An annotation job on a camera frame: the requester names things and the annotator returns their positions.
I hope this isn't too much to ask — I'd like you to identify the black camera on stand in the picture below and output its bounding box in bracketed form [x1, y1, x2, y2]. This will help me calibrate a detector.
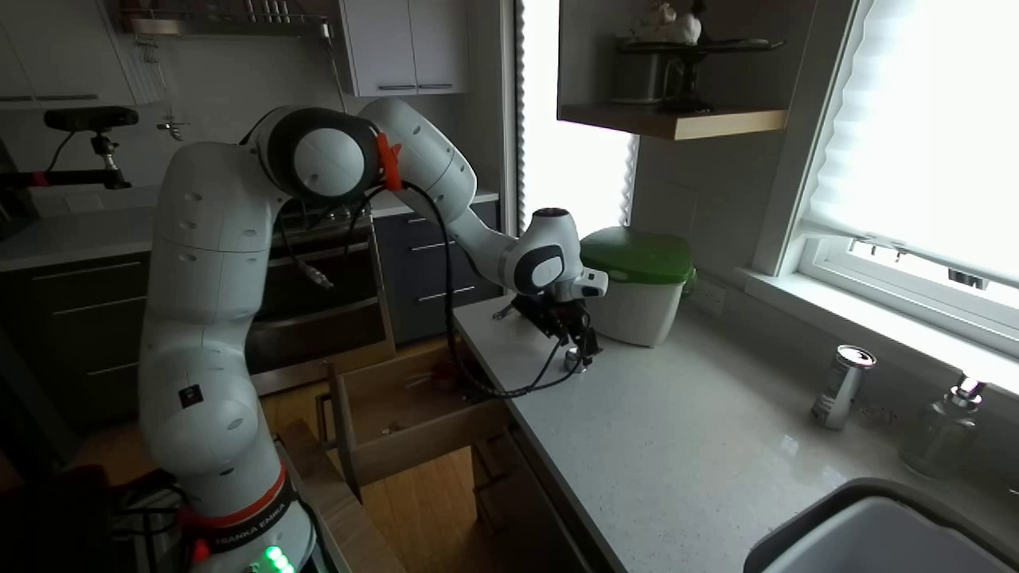
[0, 102, 144, 196]

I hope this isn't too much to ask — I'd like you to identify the wooden wall shelf unit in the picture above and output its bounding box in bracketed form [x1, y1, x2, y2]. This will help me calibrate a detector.
[555, 0, 821, 146]

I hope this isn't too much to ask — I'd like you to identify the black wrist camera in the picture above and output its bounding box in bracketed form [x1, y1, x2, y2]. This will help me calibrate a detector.
[509, 294, 547, 323]

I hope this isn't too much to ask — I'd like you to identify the black tiered stand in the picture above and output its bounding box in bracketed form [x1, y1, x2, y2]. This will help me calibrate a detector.
[613, 36, 790, 116]

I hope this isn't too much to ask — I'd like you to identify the open wooden drawer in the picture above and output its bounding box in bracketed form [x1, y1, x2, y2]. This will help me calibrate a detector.
[323, 338, 512, 497]

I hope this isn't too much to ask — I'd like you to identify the white figurine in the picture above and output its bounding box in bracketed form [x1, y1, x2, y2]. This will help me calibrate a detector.
[634, 0, 711, 48]

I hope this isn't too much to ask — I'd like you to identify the white bin with green lid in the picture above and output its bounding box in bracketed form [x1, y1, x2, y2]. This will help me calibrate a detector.
[577, 221, 700, 350]

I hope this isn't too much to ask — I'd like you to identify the clear soap bottle with pump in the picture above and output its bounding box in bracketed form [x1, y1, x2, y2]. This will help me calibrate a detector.
[897, 375, 994, 479]

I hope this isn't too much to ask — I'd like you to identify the white door blind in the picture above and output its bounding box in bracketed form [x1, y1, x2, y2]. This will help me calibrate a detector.
[523, 0, 640, 243]

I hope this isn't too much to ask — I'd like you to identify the dark base cabinet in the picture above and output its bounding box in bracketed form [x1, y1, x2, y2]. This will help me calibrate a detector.
[0, 251, 151, 434]

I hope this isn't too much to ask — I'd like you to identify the dark drawer cabinet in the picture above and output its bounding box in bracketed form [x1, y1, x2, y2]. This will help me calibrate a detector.
[373, 196, 509, 350]

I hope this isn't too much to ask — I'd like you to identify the kitchen sink basin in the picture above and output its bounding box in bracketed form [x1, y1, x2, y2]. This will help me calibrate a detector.
[737, 474, 1019, 573]

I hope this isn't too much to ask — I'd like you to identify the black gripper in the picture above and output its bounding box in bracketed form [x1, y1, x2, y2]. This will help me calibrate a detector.
[533, 295, 605, 365]

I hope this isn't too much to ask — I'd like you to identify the dark range hood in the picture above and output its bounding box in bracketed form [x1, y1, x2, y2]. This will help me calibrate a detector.
[109, 0, 345, 38]

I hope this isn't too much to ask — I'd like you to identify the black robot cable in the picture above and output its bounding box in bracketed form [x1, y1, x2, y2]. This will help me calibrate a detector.
[395, 175, 582, 405]

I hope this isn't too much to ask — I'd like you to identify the white upper cabinet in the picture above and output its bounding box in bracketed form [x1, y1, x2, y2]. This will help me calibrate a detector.
[337, 0, 469, 102]

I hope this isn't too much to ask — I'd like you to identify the white window blind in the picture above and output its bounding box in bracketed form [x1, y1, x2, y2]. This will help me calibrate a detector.
[799, 0, 1019, 294]

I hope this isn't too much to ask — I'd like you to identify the grey square container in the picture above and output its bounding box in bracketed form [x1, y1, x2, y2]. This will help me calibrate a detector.
[608, 48, 676, 108]

